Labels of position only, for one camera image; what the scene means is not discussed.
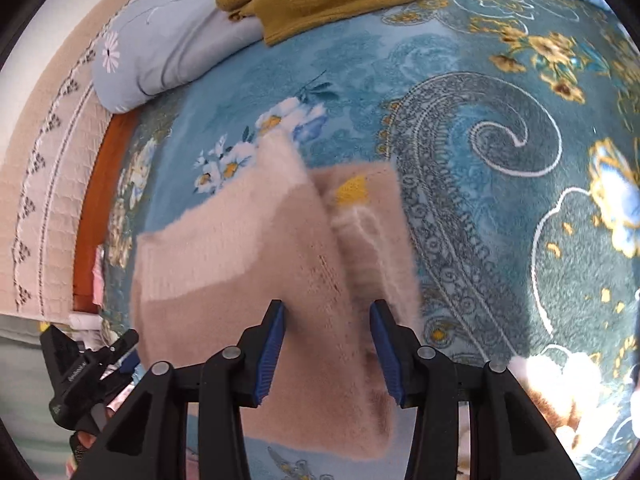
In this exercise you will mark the beige quilted lace cover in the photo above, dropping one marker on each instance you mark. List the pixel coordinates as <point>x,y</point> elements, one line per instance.
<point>50,160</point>

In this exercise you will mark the person's left hand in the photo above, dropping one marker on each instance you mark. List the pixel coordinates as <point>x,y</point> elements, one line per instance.
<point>87,440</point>

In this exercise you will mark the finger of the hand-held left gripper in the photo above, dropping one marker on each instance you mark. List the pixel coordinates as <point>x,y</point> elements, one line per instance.
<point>117,347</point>

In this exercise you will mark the orange wooden bed frame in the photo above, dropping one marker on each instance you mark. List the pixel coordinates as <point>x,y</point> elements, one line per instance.
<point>95,210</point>

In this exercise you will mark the white upholstered furniture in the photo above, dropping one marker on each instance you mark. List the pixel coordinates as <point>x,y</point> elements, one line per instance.
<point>30,45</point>

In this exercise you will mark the beige cartoon print sweater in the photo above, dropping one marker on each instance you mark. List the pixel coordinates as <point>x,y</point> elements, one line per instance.
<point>280,260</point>

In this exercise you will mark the light blue floral quilt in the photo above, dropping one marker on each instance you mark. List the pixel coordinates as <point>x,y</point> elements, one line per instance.
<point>175,45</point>

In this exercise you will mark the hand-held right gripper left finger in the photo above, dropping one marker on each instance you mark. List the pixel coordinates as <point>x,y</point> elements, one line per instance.
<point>270,355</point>

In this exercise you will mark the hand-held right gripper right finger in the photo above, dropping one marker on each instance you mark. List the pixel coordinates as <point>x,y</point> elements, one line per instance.
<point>387,355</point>

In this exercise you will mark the teal floral blanket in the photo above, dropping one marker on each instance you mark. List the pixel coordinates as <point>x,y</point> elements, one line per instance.
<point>475,210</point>

